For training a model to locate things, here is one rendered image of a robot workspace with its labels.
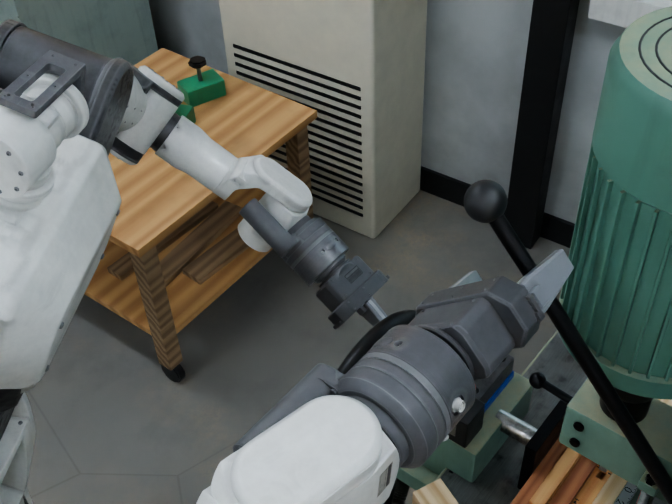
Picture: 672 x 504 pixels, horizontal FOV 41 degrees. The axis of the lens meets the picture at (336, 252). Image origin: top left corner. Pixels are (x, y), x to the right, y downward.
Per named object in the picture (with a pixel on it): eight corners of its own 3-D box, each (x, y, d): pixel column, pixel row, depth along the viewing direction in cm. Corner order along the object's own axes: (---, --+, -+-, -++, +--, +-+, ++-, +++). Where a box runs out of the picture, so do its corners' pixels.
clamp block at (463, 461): (444, 373, 126) (447, 331, 120) (528, 421, 120) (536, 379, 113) (382, 443, 118) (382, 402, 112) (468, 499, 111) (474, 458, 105)
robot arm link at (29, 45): (24, 105, 112) (-16, 97, 98) (46, 37, 111) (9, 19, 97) (112, 137, 112) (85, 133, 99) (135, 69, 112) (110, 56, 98)
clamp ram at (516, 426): (512, 415, 116) (519, 371, 110) (563, 444, 113) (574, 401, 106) (474, 462, 111) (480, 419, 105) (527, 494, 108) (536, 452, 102)
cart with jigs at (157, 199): (189, 187, 296) (155, 12, 252) (325, 255, 270) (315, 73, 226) (33, 306, 259) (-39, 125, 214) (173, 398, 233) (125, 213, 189)
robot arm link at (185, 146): (201, 199, 141) (98, 126, 136) (239, 147, 141) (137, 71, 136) (203, 210, 131) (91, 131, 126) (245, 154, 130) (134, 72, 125)
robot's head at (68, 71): (-17, 159, 80) (-18, 90, 75) (35, 110, 86) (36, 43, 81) (47, 185, 80) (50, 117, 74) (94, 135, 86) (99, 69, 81)
